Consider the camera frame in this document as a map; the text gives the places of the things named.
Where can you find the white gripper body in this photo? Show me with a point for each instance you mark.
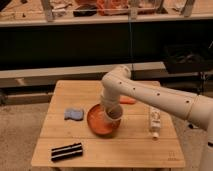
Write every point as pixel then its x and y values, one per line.
pixel 110 105

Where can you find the brown ceramic cup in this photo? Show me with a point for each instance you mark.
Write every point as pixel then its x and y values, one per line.
pixel 114 115

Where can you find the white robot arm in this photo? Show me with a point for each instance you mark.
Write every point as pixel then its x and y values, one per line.
pixel 196 109

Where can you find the orange ceramic bowl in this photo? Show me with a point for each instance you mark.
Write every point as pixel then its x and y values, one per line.
pixel 99 123

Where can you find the orange carrot toy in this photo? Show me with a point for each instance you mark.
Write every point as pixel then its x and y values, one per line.
pixel 127 100

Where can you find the blue cloth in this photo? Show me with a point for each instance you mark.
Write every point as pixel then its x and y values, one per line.
pixel 74 114

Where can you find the white tube bottle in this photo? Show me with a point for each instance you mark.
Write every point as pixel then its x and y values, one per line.
pixel 154 122

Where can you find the wooden table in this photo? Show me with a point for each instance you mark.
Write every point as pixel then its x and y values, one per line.
pixel 132 145

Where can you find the black striped box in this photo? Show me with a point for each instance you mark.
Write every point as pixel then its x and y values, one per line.
pixel 66 152

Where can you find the black box on right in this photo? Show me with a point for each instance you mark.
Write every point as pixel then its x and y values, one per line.
pixel 188 58

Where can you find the wooden workbench shelf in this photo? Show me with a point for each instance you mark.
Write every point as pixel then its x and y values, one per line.
pixel 15 13

